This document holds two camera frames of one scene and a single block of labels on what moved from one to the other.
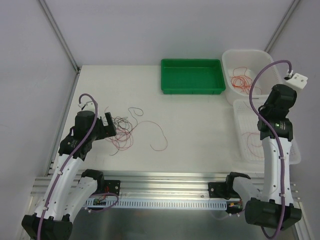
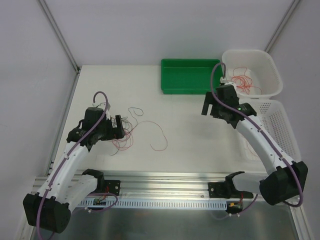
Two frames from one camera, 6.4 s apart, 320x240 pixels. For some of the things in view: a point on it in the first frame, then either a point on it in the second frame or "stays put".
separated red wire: x=247 y=145 stays put
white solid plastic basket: x=240 y=69 stays put
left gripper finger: x=110 y=129 to x=120 y=131
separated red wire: x=153 y=122 stays put
